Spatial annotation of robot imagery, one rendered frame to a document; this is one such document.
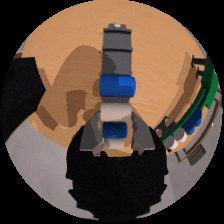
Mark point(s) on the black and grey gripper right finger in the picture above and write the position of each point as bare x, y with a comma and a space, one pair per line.
147, 142

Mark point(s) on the blue plastic bar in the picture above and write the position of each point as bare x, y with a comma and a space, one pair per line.
188, 126
196, 116
117, 86
114, 130

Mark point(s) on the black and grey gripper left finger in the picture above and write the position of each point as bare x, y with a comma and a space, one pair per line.
87, 142

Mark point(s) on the white short plastic bar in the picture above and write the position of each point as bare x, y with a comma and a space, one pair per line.
113, 143
116, 112

